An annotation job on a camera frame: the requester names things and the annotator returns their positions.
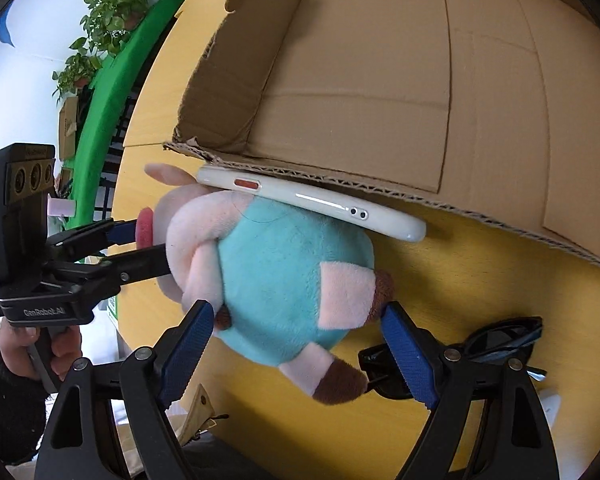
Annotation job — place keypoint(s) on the pink pig plush toy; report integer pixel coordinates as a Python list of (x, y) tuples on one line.
[(290, 270)]

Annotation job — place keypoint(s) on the person's left hand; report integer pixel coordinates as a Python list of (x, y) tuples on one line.
[(66, 350)]

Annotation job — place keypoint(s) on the large green potted plant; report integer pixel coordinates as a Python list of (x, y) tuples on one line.
[(115, 5)]

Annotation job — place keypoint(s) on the small green potted plant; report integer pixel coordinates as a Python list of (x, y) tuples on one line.
[(77, 72)]

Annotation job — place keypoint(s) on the yellow wooden desktop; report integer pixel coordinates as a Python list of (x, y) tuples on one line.
[(480, 270)]

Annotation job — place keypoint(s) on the small brown carton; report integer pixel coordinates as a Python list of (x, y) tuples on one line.
[(67, 125)]

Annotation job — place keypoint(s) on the green board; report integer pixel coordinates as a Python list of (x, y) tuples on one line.
[(125, 85)]

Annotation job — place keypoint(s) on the black sunglasses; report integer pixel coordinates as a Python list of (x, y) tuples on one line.
[(500, 335)]

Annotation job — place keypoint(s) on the brown cardboard box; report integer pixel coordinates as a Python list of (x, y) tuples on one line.
[(380, 60)]

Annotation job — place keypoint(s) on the white phone case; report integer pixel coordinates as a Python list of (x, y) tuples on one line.
[(330, 210)]

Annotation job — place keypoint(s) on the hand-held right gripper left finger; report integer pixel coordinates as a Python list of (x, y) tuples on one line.
[(192, 350)]

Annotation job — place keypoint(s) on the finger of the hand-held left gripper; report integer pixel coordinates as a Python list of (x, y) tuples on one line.
[(140, 262), (125, 231)]

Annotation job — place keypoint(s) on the black metal rack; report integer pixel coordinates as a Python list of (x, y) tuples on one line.
[(111, 160)]

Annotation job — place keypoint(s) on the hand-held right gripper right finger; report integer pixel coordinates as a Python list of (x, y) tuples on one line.
[(405, 355)]

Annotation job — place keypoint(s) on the white flat device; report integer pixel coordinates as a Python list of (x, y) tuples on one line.
[(552, 410)]

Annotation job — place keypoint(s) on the person's left forearm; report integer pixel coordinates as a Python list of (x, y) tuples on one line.
[(5, 410)]

